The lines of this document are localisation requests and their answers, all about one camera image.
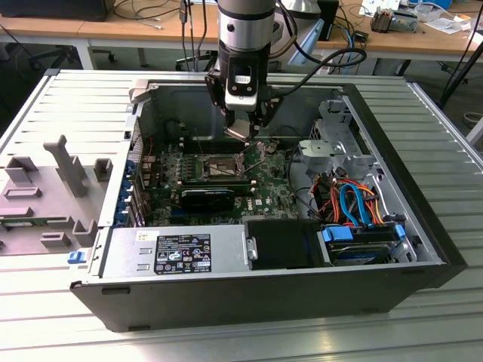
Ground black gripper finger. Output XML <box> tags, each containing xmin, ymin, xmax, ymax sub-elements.
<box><xmin>205</xmin><ymin>70</ymin><xmax>235</xmax><ymax>130</ymax></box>
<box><xmin>248</xmin><ymin>93</ymin><xmax>284</xmax><ymax>142</ymax></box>

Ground silver CPU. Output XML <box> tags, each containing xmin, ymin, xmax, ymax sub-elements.
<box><xmin>224</xmin><ymin>118</ymin><xmax>252</xmax><ymax>143</ymax></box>

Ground metal socket cover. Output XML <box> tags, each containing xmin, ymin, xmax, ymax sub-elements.
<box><xmin>234</xmin><ymin>140</ymin><xmax>268</xmax><ymax>175</ymax></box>

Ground black RAM slot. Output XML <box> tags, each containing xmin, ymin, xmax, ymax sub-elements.
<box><xmin>183</xmin><ymin>144</ymin><xmax>248</xmax><ymax>154</ymax></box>
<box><xmin>183</xmin><ymin>136</ymin><xmax>248</xmax><ymax>146</ymax></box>

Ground CPU socket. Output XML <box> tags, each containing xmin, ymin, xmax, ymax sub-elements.
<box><xmin>203</xmin><ymin>152</ymin><xmax>245</xmax><ymax>179</ymax></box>

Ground black disk bay cover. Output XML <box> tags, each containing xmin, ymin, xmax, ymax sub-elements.
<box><xmin>244</xmin><ymin>219</ymin><xmax>325</xmax><ymax>271</ymax></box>

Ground CPU cooler heatsink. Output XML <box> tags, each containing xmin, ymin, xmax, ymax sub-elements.
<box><xmin>370</xmin><ymin>9</ymin><xmax>395</xmax><ymax>34</ymax></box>

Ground silver metal drive cage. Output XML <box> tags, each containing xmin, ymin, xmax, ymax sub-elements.
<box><xmin>297</xmin><ymin>98</ymin><xmax>382</xmax><ymax>180</ymax></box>

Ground green motherboard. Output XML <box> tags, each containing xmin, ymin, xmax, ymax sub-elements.
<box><xmin>141</xmin><ymin>138</ymin><xmax>303</xmax><ymax>228</ymax></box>

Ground green RAM stick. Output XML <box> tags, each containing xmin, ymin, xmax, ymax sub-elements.
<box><xmin>182</xmin><ymin>179</ymin><xmax>253</xmax><ymax>195</ymax></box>
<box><xmin>0</xmin><ymin>219</ymin><xmax>49</xmax><ymax>229</ymax></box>

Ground tall black box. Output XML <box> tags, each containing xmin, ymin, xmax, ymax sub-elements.
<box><xmin>318</xmin><ymin>0</ymin><xmax>340</xmax><ymax>41</ymax></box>

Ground black graphics card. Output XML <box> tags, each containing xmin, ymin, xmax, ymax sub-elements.
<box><xmin>180</xmin><ymin>187</ymin><xmax>235</xmax><ymax>213</ymax></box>

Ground wooden desk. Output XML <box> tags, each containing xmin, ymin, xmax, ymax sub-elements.
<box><xmin>0</xmin><ymin>0</ymin><xmax>483</xmax><ymax>71</ymax></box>

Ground white printed cardboard box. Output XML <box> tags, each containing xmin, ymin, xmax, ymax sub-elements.
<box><xmin>360</xmin><ymin>0</ymin><xmax>401</xmax><ymax>17</ymax></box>

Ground small grey device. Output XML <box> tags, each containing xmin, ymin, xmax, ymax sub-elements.
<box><xmin>392</xmin><ymin>11</ymin><xmax>419</xmax><ymax>34</ymax></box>

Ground hard disk in blue carrier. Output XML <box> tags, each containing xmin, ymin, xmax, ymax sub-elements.
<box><xmin>318</xmin><ymin>222</ymin><xmax>408</xmax><ymax>268</ymax></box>

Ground black office chair base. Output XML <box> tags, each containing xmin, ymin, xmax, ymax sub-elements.
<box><xmin>28</xmin><ymin>44</ymin><xmax>76</xmax><ymax>71</ymax></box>

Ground silver power supply unit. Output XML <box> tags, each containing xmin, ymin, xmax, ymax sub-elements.
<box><xmin>98</xmin><ymin>225</ymin><xmax>252</xmax><ymax>278</ymax></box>

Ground black equipment box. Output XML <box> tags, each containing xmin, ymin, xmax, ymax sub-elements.
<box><xmin>0</xmin><ymin>0</ymin><xmax>110</xmax><ymax>23</ymax></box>

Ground grey parts rack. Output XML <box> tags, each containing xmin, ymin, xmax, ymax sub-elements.
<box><xmin>0</xmin><ymin>133</ymin><xmax>114</xmax><ymax>257</ymax></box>

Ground white paper sheet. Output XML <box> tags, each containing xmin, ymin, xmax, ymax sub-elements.
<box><xmin>424</xmin><ymin>17</ymin><xmax>472</xmax><ymax>35</ymax></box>

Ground black tripod stand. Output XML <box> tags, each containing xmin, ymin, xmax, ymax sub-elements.
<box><xmin>437</xmin><ymin>22</ymin><xmax>483</xmax><ymax>111</ymax></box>

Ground black open PC case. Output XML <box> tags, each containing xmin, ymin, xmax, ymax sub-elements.
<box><xmin>69</xmin><ymin>69</ymin><xmax>469</xmax><ymax>333</ymax></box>

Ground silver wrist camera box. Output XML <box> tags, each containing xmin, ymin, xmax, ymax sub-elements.
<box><xmin>224</xmin><ymin>63</ymin><xmax>260</xmax><ymax>112</ymax></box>

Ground black camera cable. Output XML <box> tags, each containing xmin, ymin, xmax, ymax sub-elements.
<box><xmin>263</xmin><ymin>48</ymin><xmax>368</xmax><ymax>96</ymax></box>

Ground orange wire bundle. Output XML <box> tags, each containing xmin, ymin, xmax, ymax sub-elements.
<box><xmin>312</xmin><ymin>173</ymin><xmax>390</xmax><ymax>227</ymax></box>

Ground blue wire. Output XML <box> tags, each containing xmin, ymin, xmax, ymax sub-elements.
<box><xmin>338</xmin><ymin>182</ymin><xmax>375</xmax><ymax>229</ymax></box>

